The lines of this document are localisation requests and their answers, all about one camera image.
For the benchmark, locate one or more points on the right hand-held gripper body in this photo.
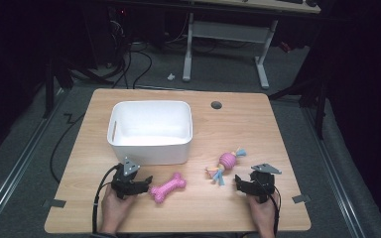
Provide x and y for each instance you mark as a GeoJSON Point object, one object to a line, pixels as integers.
{"type": "Point", "coordinates": [263, 185]}

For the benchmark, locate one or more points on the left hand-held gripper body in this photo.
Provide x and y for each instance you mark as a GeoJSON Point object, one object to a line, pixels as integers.
{"type": "Point", "coordinates": [125, 185]}

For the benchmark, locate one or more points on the pink bone toy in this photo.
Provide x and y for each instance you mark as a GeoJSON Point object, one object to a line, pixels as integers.
{"type": "Point", "coordinates": [167, 187]}

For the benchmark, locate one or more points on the white plastic bin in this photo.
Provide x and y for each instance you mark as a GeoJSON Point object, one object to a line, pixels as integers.
{"type": "Point", "coordinates": [150, 132]}

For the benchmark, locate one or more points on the person's left hand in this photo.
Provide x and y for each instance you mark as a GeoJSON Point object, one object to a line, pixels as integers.
{"type": "Point", "coordinates": [114, 211]}

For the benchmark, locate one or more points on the person's right hand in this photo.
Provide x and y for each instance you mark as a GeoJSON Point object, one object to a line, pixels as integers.
{"type": "Point", "coordinates": [263, 214]}

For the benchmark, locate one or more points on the grey tape strip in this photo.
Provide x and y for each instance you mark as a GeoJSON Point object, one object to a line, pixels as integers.
{"type": "Point", "coordinates": [301, 198]}
{"type": "Point", "coordinates": [54, 203]}

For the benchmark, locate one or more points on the grey table grommet hole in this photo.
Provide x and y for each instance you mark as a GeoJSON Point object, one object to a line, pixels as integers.
{"type": "Point", "coordinates": [216, 105]}

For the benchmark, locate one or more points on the black metal stand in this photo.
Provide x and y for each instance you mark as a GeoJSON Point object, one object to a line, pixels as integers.
{"type": "Point", "coordinates": [49, 89]}
{"type": "Point", "coordinates": [319, 109]}

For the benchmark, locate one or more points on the small white floor object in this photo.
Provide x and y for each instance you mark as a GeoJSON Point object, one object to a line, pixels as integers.
{"type": "Point", "coordinates": [171, 77]}

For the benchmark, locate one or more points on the white-framed background desk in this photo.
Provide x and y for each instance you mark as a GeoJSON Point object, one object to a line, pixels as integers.
{"type": "Point", "coordinates": [228, 31]}

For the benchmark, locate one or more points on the metal floor rail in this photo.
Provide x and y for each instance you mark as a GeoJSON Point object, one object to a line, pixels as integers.
{"type": "Point", "coordinates": [13, 172]}
{"type": "Point", "coordinates": [330, 172]}

